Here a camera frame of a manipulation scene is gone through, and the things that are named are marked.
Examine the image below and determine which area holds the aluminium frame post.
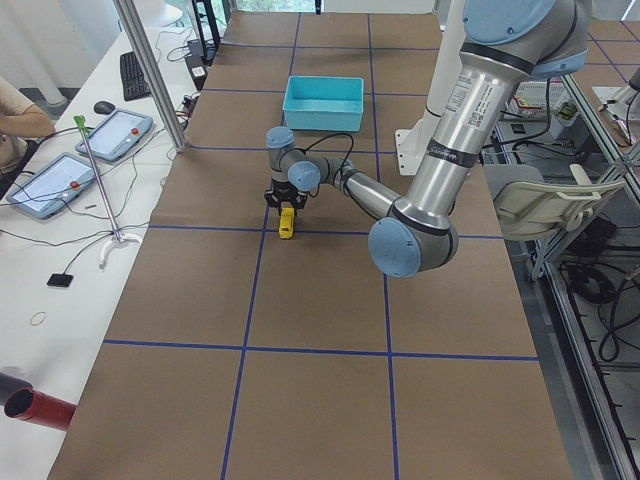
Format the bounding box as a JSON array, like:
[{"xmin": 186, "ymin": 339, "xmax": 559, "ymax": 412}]
[{"xmin": 113, "ymin": 0, "xmax": 187, "ymax": 153}]

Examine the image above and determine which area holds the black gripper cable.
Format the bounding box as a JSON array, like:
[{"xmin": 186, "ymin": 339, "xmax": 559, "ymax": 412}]
[{"xmin": 302, "ymin": 132, "xmax": 355, "ymax": 199}]

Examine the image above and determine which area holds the white plastic chair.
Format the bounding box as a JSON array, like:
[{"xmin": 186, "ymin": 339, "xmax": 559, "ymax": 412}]
[{"xmin": 483, "ymin": 163, "xmax": 626, "ymax": 281}]

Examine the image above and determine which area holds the teach pendant tablet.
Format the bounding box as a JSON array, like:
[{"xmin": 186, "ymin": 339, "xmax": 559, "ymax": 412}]
[
  {"xmin": 6, "ymin": 153, "xmax": 95, "ymax": 220},
  {"xmin": 86, "ymin": 108, "xmax": 153, "ymax": 163}
]

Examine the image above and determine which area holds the light blue plastic bin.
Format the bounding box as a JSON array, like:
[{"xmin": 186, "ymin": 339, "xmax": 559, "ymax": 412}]
[{"xmin": 282, "ymin": 76, "xmax": 364, "ymax": 132}]

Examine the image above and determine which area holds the near teach pendant tablet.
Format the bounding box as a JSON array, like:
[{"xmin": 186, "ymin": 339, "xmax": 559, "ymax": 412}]
[{"xmin": 6, "ymin": 153, "xmax": 95, "ymax": 220}]

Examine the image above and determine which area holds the black keyboard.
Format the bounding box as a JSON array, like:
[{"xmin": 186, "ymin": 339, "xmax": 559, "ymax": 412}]
[{"xmin": 119, "ymin": 51, "xmax": 150, "ymax": 101}]

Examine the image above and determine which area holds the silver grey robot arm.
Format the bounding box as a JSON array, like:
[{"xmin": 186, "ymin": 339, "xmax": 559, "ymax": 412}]
[{"xmin": 264, "ymin": 1, "xmax": 592, "ymax": 277}]

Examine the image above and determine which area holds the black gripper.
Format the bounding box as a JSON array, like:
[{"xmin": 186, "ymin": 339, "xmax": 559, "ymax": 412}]
[{"xmin": 264, "ymin": 184, "xmax": 307, "ymax": 218}]

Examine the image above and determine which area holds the far teach pendant tablet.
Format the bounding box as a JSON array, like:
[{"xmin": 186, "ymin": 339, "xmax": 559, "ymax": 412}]
[{"xmin": 86, "ymin": 108, "xmax": 153, "ymax": 163}]

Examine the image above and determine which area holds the white labelled box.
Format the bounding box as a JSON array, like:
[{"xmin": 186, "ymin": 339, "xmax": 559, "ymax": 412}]
[{"xmin": 506, "ymin": 79, "xmax": 570, "ymax": 120}]

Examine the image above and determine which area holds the seated person in beige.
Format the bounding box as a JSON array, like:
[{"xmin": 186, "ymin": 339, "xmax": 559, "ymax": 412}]
[{"xmin": 1, "ymin": 78, "xmax": 55, "ymax": 184}]

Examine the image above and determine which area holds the red black tube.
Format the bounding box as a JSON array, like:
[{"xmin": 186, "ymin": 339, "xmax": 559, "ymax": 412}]
[{"xmin": 1, "ymin": 373, "xmax": 76, "ymax": 431}]

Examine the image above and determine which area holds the small black square pad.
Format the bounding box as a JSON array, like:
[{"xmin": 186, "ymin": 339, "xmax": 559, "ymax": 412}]
[{"xmin": 46, "ymin": 273, "xmax": 73, "ymax": 288}]

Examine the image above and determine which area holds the black computer mouse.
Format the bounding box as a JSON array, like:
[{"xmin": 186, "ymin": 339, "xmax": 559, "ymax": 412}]
[{"xmin": 93, "ymin": 101, "xmax": 115, "ymax": 115}]

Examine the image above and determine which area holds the yellow beetle toy car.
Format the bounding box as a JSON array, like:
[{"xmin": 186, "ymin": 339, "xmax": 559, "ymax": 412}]
[{"xmin": 278, "ymin": 207, "xmax": 295, "ymax": 240}]

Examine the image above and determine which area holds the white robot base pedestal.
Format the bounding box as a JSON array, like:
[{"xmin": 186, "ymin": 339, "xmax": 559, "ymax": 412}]
[{"xmin": 395, "ymin": 0, "xmax": 466, "ymax": 176}]

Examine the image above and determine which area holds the black power adapter box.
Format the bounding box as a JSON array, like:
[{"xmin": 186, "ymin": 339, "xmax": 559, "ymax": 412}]
[{"xmin": 184, "ymin": 54, "xmax": 208, "ymax": 91}]

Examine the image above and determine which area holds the metal rod white stand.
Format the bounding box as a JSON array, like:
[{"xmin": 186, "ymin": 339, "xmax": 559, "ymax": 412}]
[{"xmin": 73, "ymin": 115, "xmax": 143, "ymax": 270}]

